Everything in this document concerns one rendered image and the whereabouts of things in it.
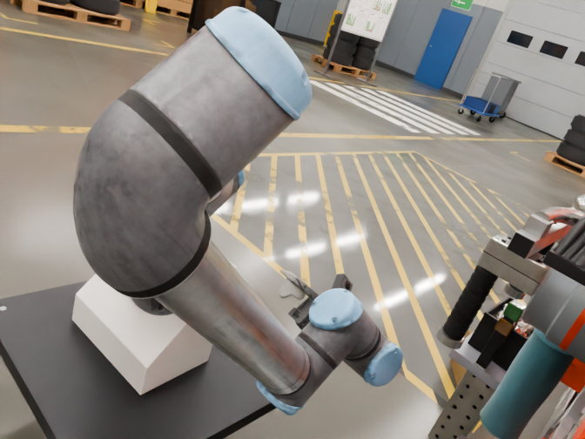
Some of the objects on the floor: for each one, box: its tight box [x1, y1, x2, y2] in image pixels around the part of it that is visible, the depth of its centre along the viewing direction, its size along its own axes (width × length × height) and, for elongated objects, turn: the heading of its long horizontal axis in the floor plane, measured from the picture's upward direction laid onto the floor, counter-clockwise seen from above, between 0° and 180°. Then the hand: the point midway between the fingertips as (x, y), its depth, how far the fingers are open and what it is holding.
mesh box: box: [187, 0, 282, 33], centre depth 845 cm, size 88×127×97 cm
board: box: [313, 0, 399, 87], centre depth 925 cm, size 150×50×195 cm, turn 103°
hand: (298, 287), depth 123 cm, fingers open, 14 cm apart
